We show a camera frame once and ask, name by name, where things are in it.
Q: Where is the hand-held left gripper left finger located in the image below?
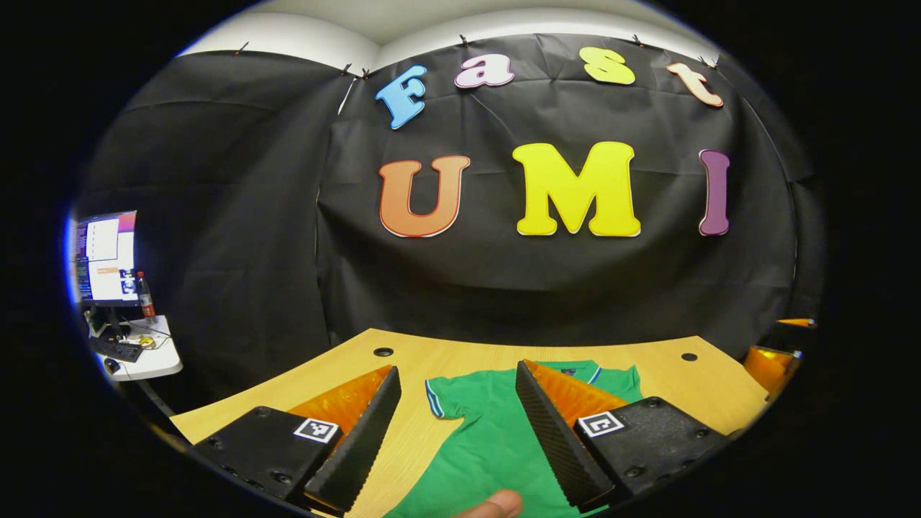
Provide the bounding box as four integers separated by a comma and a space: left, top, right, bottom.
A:
191, 365, 402, 513

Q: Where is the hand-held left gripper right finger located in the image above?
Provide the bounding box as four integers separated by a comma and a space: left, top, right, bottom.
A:
515, 359, 732, 514

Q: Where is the green T-shirt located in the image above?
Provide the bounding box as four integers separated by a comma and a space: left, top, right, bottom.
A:
385, 360, 645, 518

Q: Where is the black backdrop cloth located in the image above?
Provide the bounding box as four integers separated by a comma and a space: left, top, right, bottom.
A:
76, 32, 825, 414

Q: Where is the white side table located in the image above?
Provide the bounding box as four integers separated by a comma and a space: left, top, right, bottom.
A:
86, 315, 183, 382

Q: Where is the black keyboard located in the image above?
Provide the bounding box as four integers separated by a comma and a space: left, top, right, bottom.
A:
90, 338, 144, 363

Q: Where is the red bottle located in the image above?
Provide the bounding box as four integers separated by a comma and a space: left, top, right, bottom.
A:
137, 271, 156, 322

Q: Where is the computer monitor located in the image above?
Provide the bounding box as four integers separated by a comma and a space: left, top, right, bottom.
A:
76, 211, 138, 307

